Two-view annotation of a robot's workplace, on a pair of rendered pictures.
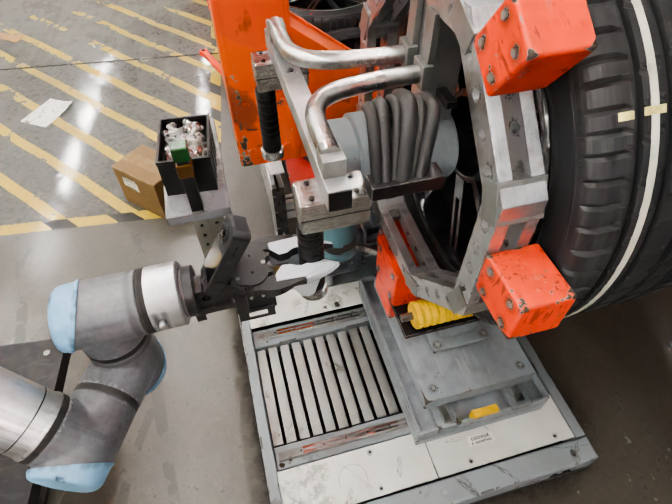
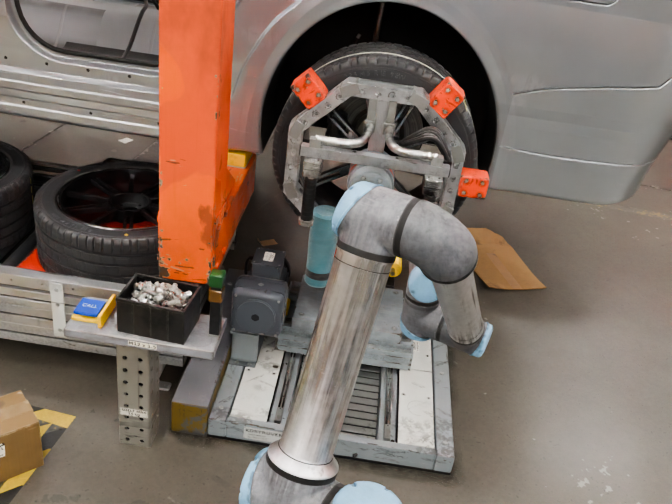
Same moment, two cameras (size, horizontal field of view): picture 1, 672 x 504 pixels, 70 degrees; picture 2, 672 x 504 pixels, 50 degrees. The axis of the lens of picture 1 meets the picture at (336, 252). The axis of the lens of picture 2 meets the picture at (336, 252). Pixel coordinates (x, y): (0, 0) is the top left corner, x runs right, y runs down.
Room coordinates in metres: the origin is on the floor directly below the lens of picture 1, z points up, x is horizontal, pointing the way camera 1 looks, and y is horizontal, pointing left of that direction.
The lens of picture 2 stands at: (0.13, 1.87, 1.74)
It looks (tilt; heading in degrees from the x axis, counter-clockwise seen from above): 30 degrees down; 287
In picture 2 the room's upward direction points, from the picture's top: 8 degrees clockwise
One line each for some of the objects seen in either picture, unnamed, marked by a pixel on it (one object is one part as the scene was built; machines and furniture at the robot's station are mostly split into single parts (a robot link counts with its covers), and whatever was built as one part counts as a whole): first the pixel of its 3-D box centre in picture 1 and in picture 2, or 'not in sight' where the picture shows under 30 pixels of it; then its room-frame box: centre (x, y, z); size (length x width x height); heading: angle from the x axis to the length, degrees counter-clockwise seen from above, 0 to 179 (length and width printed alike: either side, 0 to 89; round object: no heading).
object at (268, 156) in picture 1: (268, 121); (308, 199); (0.76, 0.12, 0.83); 0.04 x 0.04 x 0.16
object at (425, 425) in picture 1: (443, 338); (347, 323); (0.70, -0.31, 0.13); 0.50 x 0.36 x 0.10; 15
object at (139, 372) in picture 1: (125, 359); (423, 314); (0.34, 0.32, 0.69); 0.12 x 0.09 x 0.12; 171
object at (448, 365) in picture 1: (456, 301); (353, 281); (0.70, -0.31, 0.32); 0.40 x 0.30 x 0.28; 15
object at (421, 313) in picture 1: (466, 302); (393, 251); (0.57, -0.28, 0.51); 0.29 x 0.06 x 0.06; 105
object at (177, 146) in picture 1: (180, 151); (217, 278); (0.91, 0.37, 0.64); 0.04 x 0.04 x 0.04; 15
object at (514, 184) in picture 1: (423, 144); (372, 168); (0.66, -0.15, 0.85); 0.54 x 0.07 x 0.54; 15
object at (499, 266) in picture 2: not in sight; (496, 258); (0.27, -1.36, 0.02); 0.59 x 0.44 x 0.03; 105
